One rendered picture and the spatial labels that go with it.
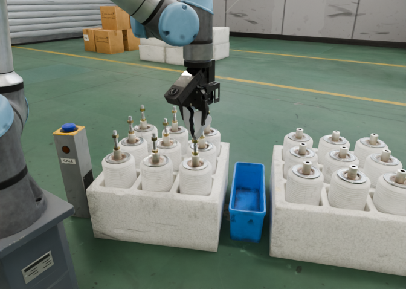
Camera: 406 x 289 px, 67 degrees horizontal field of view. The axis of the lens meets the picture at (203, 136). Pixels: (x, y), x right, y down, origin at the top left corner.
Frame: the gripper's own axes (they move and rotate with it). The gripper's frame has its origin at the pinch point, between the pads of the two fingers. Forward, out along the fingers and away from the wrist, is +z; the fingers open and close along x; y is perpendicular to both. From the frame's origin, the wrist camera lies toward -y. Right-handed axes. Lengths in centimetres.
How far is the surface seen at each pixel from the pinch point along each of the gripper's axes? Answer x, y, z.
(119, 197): 14.4, -16.2, 17.9
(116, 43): 314, 209, 21
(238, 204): -3.1, 21.4, 34.1
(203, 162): -1.6, 2.5, 9.1
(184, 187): 0.2, -4.1, 14.8
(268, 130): 21, 91, 34
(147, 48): 237, 196, 19
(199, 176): -3.7, -2.3, 10.8
